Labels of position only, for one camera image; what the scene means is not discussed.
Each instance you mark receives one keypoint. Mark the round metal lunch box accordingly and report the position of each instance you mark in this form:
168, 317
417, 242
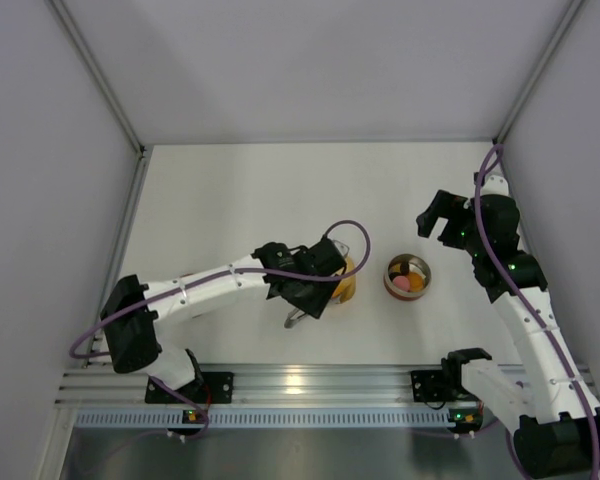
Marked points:
398, 286

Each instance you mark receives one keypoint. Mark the aluminium mounting rail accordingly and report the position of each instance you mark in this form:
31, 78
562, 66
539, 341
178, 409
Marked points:
254, 386

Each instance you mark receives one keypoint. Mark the slotted cable duct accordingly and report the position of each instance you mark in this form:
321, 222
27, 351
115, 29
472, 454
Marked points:
267, 418

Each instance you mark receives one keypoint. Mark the yellow food container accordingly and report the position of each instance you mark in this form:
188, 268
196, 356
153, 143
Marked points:
346, 289

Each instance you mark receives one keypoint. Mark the right aluminium frame post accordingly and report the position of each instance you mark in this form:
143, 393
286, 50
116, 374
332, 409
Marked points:
551, 47

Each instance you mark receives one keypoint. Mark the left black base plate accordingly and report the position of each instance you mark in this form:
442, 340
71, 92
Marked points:
213, 388

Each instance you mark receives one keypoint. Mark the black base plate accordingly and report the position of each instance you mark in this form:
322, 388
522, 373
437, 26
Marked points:
429, 386
213, 388

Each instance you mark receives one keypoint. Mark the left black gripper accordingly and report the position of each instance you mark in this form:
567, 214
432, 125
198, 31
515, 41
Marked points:
307, 301

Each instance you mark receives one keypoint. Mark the dark chocolate cookie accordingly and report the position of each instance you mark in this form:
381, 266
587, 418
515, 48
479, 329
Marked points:
401, 267

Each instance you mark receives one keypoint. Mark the orange fish cookie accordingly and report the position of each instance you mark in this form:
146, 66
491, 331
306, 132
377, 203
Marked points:
416, 282

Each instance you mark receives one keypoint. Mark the aluminium frame post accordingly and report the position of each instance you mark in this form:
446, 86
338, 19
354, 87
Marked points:
72, 31
551, 47

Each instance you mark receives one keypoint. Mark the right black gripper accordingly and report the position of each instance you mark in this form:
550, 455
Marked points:
449, 226

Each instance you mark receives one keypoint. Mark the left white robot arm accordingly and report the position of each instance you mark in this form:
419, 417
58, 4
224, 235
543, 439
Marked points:
142, 315

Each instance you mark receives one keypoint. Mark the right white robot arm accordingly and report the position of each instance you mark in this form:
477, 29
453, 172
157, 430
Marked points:
554, 421

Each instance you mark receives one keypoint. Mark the left aluminium frame post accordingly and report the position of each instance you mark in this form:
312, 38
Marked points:
72, 31

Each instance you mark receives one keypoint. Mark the metal tongs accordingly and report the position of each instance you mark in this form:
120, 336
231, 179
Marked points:
293, 318

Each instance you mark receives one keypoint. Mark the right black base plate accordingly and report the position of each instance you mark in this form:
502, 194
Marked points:
429, 386

